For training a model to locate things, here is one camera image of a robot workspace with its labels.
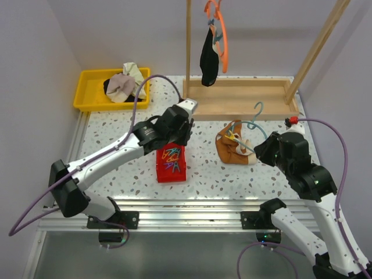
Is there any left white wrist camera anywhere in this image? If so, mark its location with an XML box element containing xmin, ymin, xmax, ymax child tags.
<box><xmin>177</xmin><ymin>99</ymin><xmax>198</xmax><ymax>121</ymax></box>

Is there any wooden rack base tray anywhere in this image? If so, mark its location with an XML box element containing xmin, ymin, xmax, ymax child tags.
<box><xmin>183</xmin><ymin>77</ymin><xmax>299</xmax><ymax>121</ymax></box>

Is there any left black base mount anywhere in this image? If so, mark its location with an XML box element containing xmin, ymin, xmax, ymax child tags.
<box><xmin>87</xmin><ymin>211</ymin><xmax>140</xmax><ymax>230</ymax></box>

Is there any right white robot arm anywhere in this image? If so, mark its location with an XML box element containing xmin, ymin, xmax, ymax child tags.
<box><xmin>254</xmin><ymin>132</ymin><xmax>371</xmax><ymax>278</ymax></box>

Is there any orange clothespin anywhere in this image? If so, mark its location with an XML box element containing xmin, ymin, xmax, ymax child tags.
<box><xmin>166</xmin><ymin>153</ymin><xmax>179</xmax><ymax>163</ymax></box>
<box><xmin>162</xmin><ymin>150</ymin><xmax>169</xmax><ymax>159</ymax></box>

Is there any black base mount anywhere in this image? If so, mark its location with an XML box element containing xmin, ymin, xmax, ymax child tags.
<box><xmin>240</xmin><ymin>211</ymin><xmax>277</xmax><ymax>230</ymax></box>
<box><xmin>87</xmin><ymin>211</ymin><xmax>140</xmax><ymax>230</ymax></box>

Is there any grey clothespin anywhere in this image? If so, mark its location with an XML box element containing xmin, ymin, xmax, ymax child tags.
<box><xmin>172</xmin><ymin>161</ymin><xmax>181</xmax><ymax>173</ymax></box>

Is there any purple clothespin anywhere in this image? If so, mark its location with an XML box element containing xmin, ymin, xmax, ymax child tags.
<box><xmin>163</xmin><ymin>162</ymin><xmax>174</xmax><ymax>169</ymax></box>

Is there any left wooden rack post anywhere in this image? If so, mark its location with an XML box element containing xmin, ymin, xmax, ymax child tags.
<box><xmin>184</xmin><ymin>0</ymin><xmax>192</xmax><ymax>98</ymax></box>

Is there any pale green cloth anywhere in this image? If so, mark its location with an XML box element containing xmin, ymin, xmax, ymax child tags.
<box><xmin>123</xmin><ymin>62</ymin><xmax>144</xmax><ymax>97</ymax></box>

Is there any red plastic bin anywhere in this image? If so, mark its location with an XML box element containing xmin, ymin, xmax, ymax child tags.
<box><xmin>156</xmin><ymin>143</ymin><xmax>187</xmax><ymax>183</ymax></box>

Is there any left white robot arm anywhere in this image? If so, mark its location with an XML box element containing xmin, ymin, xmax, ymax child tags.
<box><xmin>49</xmin><ymin>99</ymin><xmax>198</xmax><ymax>228</ymax></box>

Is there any orange plastic hanger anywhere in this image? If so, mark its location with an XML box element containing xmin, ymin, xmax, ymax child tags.
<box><xmin>204</xmin><ymin>0</ymin><xmax>228</xmax><ymax>73</ymax></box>

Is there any wooden rack post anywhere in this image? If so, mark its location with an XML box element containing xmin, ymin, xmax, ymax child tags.
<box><xmin>285</xmin><ymin>0</ymin><xmax>350</xmax><ymax>105</ymax></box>
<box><xmin>184</xmin><ymin>0</ymin><xmax>192</xmax><ymax>98</ymax></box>

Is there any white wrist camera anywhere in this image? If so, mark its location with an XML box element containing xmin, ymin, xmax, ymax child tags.
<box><xmin>285</xmin><ymin>116</ymin><xmax>305</xmax><ymax>135</ymax></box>
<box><xmin>177</xmin><ymin>99</ymin><xmax>198</xmax><ymax>121</ymax></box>

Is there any brown orange underwear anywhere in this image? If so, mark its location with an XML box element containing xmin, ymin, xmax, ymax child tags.
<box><xmin>215</xmin><ymin>120</ymin><xmax>257</xmax><ymax>165</ymax></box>

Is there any black underwear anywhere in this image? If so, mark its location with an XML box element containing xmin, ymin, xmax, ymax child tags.
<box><xmin>199</xmin><ymin>28</ymin><xmax>220</xmax><ymax>87</ymax></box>

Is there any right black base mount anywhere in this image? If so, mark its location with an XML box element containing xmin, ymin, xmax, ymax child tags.
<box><xmin>240</xmin><ymin>211</ymin><xmax>277</xmax><ymax>230</ymax></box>

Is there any teal clothespin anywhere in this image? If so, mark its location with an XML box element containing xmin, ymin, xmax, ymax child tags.
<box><xmin>167</xmin><ymin>148</ymin><xmax>181</xmax><ymax>155</ymax></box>

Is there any yellow clothespin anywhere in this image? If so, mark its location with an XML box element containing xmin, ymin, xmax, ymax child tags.
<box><xmin>224</xmin><ymin>130</ymin><xmax>237</xmax><ymax>141</ymax></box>

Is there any aluminium rail frame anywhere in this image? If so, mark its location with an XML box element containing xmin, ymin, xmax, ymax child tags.
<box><xmin>38</xmin><ymin>112</ymin><xmax>319</xmax><ymax>232</ymax></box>

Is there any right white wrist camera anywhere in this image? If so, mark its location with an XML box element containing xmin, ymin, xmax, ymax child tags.
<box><xmin>285</xmin><ymin>116</ymin><xmax>305</xmax><ymax>135</ymax></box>

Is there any yellow plastic tray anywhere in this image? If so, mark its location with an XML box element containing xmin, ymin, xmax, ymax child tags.
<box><xmin>73</xmin><ymin>69</ymin><xmax>134</xmax><ymax>112</ymax></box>

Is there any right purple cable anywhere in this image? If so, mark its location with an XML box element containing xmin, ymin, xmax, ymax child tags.
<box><xmin>235</xmin><ymin>117</ymin><xmax>372</xmax><ymax>279</ymax></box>

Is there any right wooden rack post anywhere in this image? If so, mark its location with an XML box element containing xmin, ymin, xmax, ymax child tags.
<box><xmin>285</xmin><ymin>0</ymin><xmax>350</xmax><ymax>105</ymax></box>

